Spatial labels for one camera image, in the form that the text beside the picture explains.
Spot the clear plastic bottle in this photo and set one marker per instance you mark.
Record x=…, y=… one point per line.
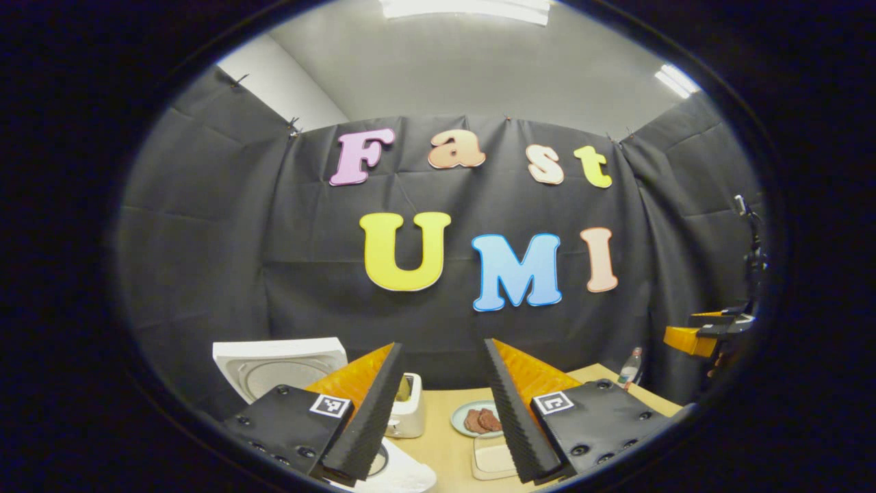
x=629, y=370

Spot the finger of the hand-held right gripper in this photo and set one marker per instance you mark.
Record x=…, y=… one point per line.
x=684, y=340
x=712, y=318

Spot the white toaster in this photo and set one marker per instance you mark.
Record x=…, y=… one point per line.
x=410, y=418

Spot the red meat slice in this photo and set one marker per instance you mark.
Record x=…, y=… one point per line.
x=491, y=419
x=473, y=422

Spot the clear plastic rice container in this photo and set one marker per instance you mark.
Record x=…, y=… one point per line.
x=489, y=459

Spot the small ceiling light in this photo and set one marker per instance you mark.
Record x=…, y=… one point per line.
x=676, y=81

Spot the black backdrop cloth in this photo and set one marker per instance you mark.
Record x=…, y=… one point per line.
x=274, y=260

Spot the white rice cooker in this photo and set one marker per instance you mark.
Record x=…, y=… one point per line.
x=274, y=370

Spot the brown bread slice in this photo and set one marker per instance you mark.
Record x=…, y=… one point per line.
x=404, y=389

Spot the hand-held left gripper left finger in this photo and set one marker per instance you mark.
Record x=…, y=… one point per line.
x=366, y=424

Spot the pale green plate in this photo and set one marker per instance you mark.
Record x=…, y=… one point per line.
x=457, y=419

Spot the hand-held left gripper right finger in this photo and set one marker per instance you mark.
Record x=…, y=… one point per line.
x=520, y=424

